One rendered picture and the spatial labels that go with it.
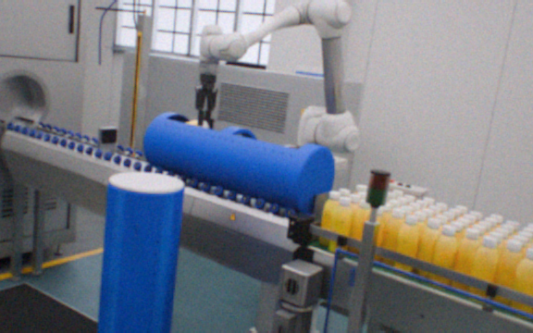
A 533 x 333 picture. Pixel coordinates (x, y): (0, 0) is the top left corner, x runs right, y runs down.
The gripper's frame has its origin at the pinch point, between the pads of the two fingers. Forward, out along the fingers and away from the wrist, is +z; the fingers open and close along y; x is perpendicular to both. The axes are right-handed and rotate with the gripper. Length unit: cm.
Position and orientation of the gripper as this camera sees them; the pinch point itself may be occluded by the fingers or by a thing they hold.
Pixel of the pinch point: (204, 117)
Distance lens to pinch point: 255.3
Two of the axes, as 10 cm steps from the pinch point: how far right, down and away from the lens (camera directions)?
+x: 8.0, 2.1, -5.6
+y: -5.9, 0.9, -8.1
